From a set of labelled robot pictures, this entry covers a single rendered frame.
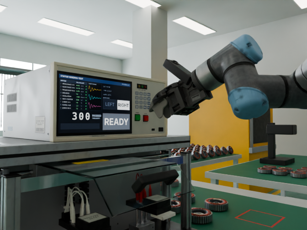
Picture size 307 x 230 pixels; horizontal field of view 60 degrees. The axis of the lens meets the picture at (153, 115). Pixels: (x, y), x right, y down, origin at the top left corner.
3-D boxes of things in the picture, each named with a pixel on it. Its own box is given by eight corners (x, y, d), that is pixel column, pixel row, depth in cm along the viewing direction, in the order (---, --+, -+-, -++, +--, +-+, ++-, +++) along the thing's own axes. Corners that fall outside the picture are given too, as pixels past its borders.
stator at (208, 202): (226, 213, 122) (226, 205, 122) (202, 210, 126) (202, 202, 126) (230, 206, 132) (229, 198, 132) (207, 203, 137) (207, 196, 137)
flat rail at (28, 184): (187, 163, 101) (187, 154, 101) (12, 194, 56) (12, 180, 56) (184, 162, 102) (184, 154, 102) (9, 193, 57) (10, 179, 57)
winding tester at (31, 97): (166, 136, 98) (166, 81, 99) (53, 142, 67) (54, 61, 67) (103, 133, 125) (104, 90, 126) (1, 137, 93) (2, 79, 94)
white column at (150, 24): (167, 185, 497) (167, 11, 508) (150, 190, 465) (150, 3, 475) (148, 181, 532) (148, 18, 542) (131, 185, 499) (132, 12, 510)
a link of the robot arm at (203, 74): (203, 55, 66) (219, 61, 72) (189, 66, 69) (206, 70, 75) (214, 81, 64) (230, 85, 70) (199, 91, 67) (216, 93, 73)
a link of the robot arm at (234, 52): (251, 50, 56) (241, 24, 61) (210, 78, 63) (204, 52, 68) (269, 66, 61) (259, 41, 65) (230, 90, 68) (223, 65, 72)
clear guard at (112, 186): (195, 190, 62) (195, 165, 62) (113, 217, 44) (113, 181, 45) (109, 173, 84) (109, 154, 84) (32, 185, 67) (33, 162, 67)
